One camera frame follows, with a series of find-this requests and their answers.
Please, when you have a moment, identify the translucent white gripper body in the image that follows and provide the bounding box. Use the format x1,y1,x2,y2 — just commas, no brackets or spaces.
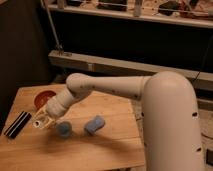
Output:
32,106,56,129

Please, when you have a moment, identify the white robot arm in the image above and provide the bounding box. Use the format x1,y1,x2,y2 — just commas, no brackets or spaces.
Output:
33,71,205,171

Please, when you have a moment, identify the metal rod stand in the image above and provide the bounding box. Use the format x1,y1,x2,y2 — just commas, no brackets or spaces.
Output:
42,0,64,55

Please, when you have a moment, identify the red bowl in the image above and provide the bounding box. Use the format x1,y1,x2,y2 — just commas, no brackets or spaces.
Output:
34,90,56,109

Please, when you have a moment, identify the black rectangular bar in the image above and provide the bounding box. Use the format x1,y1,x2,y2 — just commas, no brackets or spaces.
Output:
4,111,32,139

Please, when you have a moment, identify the blue sponge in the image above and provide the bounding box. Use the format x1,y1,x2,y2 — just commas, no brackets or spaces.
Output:
84,115,105,135

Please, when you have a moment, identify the white wooden shelf unit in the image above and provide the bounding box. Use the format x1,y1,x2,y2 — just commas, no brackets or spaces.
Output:
48,0,213,111

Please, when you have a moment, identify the black box on floor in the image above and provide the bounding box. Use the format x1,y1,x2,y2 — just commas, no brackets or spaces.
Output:
206,149,213,166

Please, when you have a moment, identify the black cable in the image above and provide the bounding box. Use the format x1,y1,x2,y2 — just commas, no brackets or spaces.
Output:
191,33,213,88

